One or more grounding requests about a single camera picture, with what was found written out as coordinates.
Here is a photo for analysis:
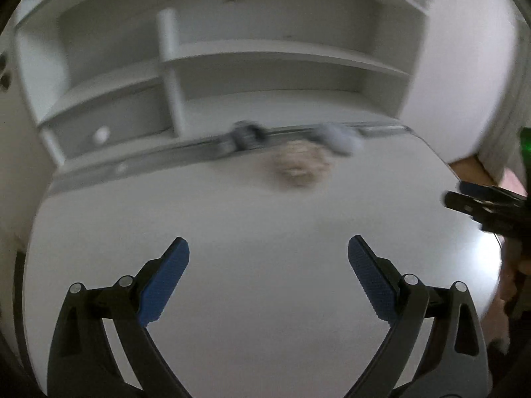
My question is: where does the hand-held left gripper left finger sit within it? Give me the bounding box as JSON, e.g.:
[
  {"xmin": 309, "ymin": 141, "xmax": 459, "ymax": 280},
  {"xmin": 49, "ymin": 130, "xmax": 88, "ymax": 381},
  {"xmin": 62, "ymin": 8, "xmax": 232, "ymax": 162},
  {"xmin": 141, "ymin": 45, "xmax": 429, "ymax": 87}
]
[{"xmin": 47, "ymin": 236, "xmax": 194, "ymax": 398}]

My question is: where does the brown paper ball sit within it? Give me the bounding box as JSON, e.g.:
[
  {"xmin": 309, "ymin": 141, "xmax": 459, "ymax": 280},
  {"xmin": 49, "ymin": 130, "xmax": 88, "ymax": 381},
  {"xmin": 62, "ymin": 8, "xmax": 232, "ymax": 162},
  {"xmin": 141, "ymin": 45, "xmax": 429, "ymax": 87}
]
[{"xmin": 273, "ymin": 139, "xmax": 333, "ymax": 190}]

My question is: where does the pale grey crumpled tissue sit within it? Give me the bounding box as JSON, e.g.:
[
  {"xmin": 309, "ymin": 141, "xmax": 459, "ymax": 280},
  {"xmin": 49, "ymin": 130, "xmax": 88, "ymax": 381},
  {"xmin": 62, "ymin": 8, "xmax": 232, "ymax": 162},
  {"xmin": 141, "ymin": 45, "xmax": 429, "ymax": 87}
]
[{"xmin": 310, "ymin": 121, "xmax": 366, "ymax": 158}]

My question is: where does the white shelf unit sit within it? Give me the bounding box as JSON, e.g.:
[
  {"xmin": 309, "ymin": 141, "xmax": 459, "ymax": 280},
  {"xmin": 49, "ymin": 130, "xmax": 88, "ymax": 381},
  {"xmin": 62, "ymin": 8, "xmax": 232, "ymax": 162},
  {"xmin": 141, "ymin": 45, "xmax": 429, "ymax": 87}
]
[{"xmin": 14, "ymin": 0, "xmax": 431, "ymax": 163}]

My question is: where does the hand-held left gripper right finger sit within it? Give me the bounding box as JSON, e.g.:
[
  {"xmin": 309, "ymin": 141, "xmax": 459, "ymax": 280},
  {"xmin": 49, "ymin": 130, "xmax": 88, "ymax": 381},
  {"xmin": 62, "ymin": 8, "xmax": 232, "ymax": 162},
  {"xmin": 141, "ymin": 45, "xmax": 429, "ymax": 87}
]
[{"xmin": 343, "ymin": 234, "xmax": 491, "ymax": 398}]

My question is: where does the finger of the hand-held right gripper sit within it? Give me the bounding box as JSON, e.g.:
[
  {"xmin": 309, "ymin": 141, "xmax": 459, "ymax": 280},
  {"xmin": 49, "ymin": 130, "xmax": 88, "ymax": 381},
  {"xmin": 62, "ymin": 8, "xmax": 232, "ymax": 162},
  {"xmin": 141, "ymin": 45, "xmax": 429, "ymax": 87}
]
[
  {"xmin": 444, "ymin": 190, "xmax": 531, "ymax": 238},
  {"xmin": 459, "ymin": 181, "xmax": 528, "ymax": 200}
]

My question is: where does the white drawer with round knob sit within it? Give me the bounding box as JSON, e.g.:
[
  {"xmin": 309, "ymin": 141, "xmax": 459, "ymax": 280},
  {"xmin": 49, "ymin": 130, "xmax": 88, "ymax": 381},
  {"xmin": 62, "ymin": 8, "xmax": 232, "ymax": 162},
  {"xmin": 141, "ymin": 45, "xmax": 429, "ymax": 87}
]
[{"xmin": 40, "ymin": 90, "xmax": 176, "ymax": 161}]

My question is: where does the light curtain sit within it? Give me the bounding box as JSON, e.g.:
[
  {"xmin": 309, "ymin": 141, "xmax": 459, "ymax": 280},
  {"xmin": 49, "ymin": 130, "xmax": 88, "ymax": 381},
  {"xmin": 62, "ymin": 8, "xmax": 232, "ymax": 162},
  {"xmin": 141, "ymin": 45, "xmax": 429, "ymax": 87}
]
[{"xmin": 477, "ymin": 50, "xmax": 531, "ymax": 183}]

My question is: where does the dark grey small object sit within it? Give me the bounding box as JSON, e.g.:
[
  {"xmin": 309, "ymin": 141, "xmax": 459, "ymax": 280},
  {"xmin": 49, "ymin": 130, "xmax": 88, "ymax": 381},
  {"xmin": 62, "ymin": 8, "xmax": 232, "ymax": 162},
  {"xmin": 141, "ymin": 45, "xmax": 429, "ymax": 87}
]
[{"xmin": 221, "ymin": 119, "xmax": 271, "ymax": 157}]

